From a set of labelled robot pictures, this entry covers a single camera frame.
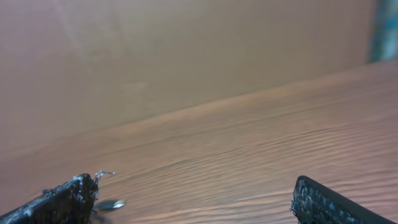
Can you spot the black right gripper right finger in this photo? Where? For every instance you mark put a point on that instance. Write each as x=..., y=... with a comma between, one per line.
x=314, y=203

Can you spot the teal object behind cardboard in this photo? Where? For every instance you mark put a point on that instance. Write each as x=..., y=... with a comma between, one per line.
x=384, y=33

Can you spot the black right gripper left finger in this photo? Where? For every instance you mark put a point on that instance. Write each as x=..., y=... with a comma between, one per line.
x=71, y=202

